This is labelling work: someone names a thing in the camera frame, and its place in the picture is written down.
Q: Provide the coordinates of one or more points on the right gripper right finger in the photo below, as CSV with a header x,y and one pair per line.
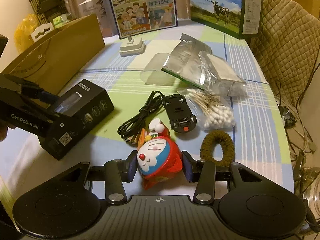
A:
x,y
194,169

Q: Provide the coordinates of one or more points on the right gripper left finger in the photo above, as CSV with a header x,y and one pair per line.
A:
x,y
125,168

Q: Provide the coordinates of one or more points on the red Doraemon figurine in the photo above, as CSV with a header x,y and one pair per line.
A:
x,y
159,157

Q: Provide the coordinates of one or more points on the black Flyco shaver box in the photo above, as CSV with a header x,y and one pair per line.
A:
x,y
85,105

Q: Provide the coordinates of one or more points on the silver foil pouch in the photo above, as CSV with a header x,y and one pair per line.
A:
x,y
184,61

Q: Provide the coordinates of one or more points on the white charger plug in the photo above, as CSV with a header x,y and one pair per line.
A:
x,y
132,46

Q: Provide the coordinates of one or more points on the person's left hand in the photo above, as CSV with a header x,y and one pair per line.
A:
x,y
4,131

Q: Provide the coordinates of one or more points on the brown cardboard box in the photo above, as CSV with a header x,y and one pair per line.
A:
x,y
54,59

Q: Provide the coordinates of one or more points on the black toy car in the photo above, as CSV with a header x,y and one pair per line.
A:
x,y
180,116

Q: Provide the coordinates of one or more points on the bag of cotton swabs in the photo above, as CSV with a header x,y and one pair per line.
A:
x,y
212,112

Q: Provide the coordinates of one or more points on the yellow plastic bag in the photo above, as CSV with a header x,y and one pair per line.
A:
x,y
22,34

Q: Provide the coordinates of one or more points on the white cutout cardboard piece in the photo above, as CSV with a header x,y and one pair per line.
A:
x,y
41,31

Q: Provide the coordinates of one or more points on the clear bag with white pads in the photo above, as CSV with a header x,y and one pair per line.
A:
x,y
219,78

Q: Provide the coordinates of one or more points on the black small fan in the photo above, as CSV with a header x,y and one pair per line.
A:
x,y
287,117

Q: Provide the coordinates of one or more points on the black metal rack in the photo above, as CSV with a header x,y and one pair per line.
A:
x,y
47,10

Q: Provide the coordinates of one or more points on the steel kettle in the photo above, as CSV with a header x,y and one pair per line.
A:
x,y
306,181

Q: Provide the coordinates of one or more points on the clear plastic container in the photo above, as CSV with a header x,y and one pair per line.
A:
x,y
153,74

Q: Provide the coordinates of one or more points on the white product box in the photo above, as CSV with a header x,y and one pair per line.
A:
x,y
104,14

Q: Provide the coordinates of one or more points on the blue milk carton box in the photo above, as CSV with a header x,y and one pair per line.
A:
x,y
134,17

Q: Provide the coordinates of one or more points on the quilted beige chair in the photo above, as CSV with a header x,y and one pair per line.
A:
x,y
286,47

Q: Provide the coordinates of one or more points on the green cow milk box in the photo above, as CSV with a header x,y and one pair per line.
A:
x,y
238,18

